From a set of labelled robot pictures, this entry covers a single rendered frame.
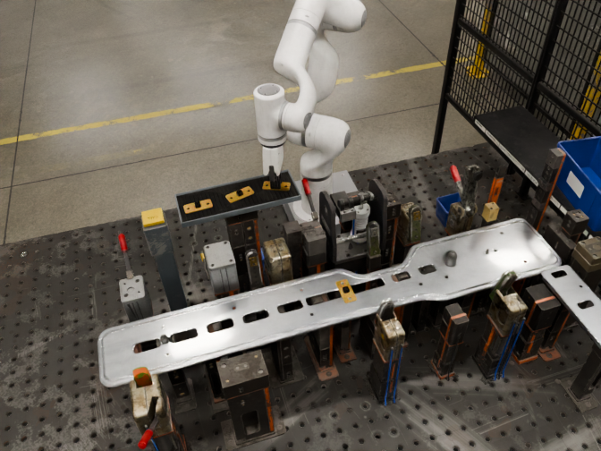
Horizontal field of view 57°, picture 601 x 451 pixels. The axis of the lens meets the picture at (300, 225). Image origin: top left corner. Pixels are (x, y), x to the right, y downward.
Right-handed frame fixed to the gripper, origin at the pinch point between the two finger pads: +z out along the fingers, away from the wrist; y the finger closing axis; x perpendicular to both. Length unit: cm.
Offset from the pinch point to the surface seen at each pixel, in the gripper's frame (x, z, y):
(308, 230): 11.2, 10.6, 10.2
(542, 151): 91, 15, -43
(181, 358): -18, 18, 54
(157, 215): -33.2, 2.3, 16.1
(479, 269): 63, 18, 15
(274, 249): 1.7, 10.4, 19.1
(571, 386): 93, 45, 35
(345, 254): 22.6, 21.8, 8.8
